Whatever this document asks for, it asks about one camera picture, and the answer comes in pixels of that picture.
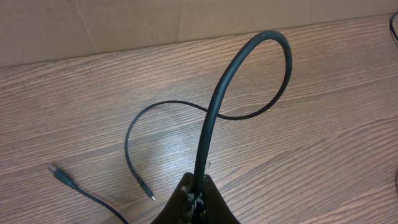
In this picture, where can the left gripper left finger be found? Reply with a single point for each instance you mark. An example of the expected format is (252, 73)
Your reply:
(175, 210)

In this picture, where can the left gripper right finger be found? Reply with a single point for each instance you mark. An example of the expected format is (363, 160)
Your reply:
(216, 208)

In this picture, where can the cardboard back board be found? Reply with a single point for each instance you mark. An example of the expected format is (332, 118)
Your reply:
(38, 30)

